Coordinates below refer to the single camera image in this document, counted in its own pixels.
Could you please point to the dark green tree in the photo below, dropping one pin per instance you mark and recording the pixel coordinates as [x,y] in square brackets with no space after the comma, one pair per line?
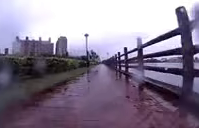
[94,55]

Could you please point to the lamp pole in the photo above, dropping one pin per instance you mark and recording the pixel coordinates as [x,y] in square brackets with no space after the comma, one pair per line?
[86,50]

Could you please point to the red paved path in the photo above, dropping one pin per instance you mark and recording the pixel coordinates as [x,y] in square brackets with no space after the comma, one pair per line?
[97,100]

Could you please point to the grey tower building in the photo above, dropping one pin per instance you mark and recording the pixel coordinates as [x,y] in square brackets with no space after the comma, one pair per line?
[61,46]

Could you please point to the green hedge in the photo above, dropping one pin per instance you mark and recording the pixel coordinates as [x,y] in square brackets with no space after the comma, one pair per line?
[53,64]

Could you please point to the grass strip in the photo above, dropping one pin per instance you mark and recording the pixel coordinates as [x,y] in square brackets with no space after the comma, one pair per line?
[50,81]

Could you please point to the wide grey building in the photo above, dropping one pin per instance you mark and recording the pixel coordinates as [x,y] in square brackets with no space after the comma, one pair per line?
[33,47]

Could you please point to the grey water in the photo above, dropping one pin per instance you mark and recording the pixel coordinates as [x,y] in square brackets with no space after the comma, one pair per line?
[167,74]

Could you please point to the dark wooden rail fence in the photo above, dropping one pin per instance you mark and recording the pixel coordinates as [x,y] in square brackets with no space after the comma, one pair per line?
[187,53]

